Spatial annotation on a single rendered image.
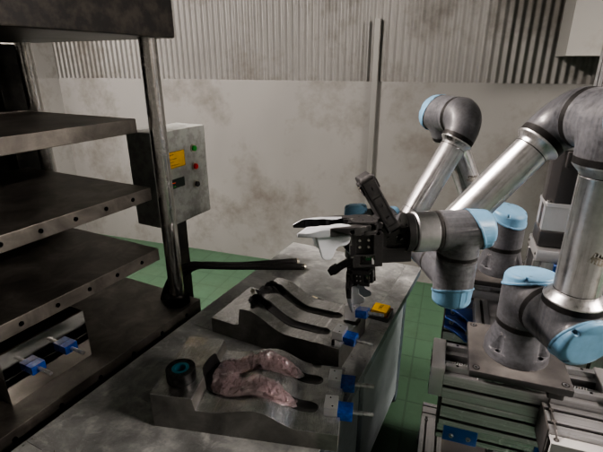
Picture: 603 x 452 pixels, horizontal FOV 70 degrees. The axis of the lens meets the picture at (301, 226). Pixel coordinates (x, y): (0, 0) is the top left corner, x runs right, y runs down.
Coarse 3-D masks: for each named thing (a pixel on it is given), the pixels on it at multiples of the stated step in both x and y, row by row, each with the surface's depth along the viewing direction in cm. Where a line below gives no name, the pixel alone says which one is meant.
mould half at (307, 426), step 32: (192, 352) 129; (224, 352) 134; (256, 352) 133; (160, 384) 116; (192, 384) 116; (288, 384) 122; (320, 384) 124; (160, 416) 115; (192, 416) 113; (224, 416) 111; (256, 416) 110; (288, 416) 112; (320, 416) 113; (320, 448) 110
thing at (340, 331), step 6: (336, 330) 139; (342, 330) 139; (336, 336) 138; (342, 336) 137; (348, 336) 138; (354, 336) 138; (348, 342) 137; (354, 342) 137; (360, 342) 137; (366, 342) 137
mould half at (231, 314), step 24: (288, 288) 163; (240, 312) 148; (264, 312) 147; (288, 312) 153; (240, 336) 152; (264, 336) 147; (288, 336) 142; (312, 336) 141; (360, 336) 154; (312, 360) 140; (336, 360) 136
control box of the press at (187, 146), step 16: (144, 128) 179; (176, 128) 179; (192, 128) 185; (128, 144) 175; (144, 144) 171; (176, 144) 178; (192, 144) 186; (144, 160) 173; (176, 160) 179; (192, 160) 188; (144, 176) 176; (176, 176) 181; (192, 176) 190; (176, 192) 182; (192, 192) 192; (208, 192) 202; (144, 208) 182; (176, 208) 184; (192, 208) 194; (208, 208) 204; (144, 224) 186; (160, 224) 181; (192, 288) 211
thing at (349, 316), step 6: (348, 306) 147; (354, 306) 146; (360, 306) 149; (348, 312) 147; (354, 312) 146; (360, 312) 145; (366, 312) 145; (372, 312) 145; (348, 318) 147; (354, 318) 146
